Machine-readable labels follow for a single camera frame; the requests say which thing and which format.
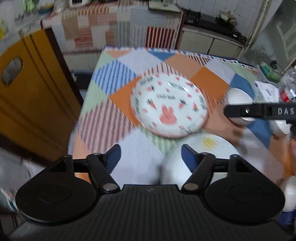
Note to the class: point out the checkered tablecloth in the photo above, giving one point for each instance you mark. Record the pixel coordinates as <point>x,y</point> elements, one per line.
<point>107,119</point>

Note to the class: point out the pink bunny plate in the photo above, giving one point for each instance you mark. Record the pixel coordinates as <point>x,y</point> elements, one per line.
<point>168,105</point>

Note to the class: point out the wooden folding chair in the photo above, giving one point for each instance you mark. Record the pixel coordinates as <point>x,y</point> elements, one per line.
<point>41,105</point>

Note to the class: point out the patchwork counter cloth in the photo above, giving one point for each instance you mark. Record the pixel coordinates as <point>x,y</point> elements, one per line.
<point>117,24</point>

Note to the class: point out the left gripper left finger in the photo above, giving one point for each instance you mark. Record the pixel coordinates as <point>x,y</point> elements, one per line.
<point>98,167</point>

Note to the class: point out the green basket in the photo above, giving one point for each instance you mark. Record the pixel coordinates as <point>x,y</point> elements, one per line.
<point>269,72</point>

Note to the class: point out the white sun plate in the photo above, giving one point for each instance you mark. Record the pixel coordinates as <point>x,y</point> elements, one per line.
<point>174,169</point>

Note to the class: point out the red cap water bottle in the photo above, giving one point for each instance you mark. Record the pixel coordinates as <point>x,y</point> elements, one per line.
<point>287,93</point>

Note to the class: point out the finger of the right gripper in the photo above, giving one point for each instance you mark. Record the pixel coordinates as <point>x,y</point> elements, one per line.
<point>240,111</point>

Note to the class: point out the tissue pack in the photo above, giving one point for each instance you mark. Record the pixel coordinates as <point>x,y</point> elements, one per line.
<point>265,93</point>

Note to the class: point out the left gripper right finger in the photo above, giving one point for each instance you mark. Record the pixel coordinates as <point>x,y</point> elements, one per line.
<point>206,170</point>

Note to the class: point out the white bowl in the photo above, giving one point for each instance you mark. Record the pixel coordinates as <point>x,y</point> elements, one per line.
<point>236,96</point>
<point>288,187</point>
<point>279,128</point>

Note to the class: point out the gas stove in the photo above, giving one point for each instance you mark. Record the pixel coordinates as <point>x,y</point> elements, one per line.
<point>214,24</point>

